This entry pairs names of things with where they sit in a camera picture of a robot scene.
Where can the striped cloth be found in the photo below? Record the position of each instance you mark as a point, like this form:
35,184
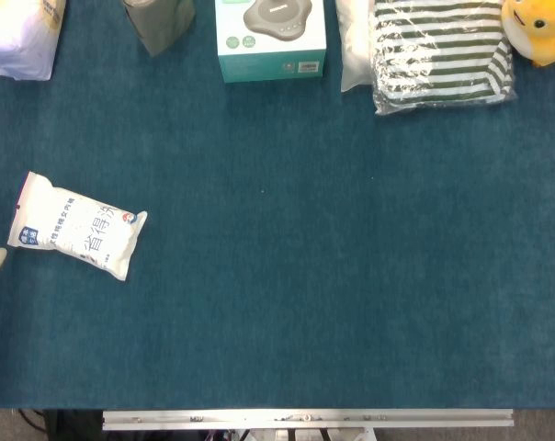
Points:
438,55

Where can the white purple tissue pack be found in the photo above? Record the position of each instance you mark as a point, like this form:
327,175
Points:
20,37

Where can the grey rolled bag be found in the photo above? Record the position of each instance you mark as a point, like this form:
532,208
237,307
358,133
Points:
160,23

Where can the blue felt table cloth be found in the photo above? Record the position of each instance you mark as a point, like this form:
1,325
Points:
305,275

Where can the teal white product box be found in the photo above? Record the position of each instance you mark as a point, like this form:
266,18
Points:
270,53

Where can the white translucent pillow pack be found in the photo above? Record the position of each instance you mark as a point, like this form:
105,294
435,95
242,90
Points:
354,46

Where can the yellow plush toy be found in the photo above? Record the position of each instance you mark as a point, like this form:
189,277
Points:
541,32

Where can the aluminium rail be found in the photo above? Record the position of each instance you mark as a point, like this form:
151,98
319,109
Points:
305,419

